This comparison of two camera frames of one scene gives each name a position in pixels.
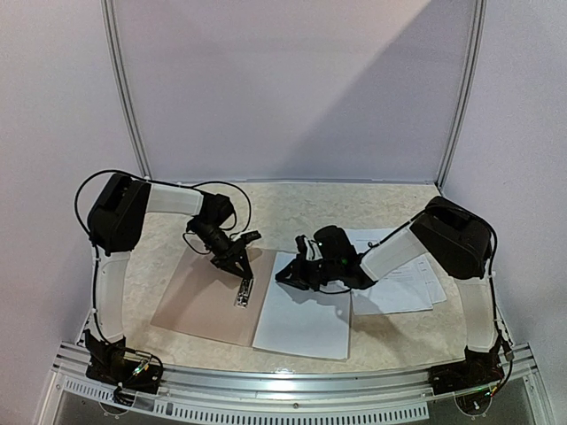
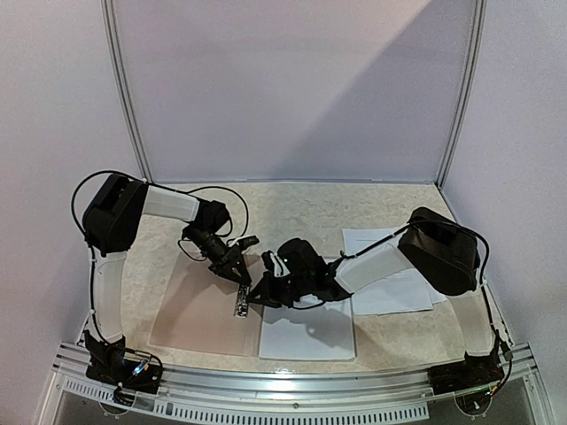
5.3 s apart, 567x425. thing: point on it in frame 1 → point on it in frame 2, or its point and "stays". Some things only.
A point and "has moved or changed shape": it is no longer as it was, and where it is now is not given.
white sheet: (298, 320) has moved or changed shape
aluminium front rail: (70, 359) stays
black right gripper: (306, 266) → (273, 285)
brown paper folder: (200, 297) has moved or changed shape
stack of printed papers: (411, 288) stays
